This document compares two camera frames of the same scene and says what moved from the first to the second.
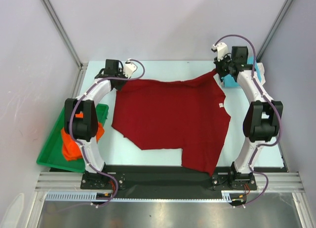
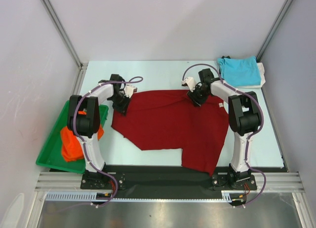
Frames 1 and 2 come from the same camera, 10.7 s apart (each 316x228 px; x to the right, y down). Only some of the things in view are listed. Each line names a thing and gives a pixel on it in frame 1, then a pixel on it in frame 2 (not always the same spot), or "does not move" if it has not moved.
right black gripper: (220, 69) to (195, 98)
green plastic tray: (52, 154) does not move
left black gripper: (121, 72) to (122, 108)
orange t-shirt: (71, 149) does not move
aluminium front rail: (266, 182) does not move
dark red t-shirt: (189, 115) does not move
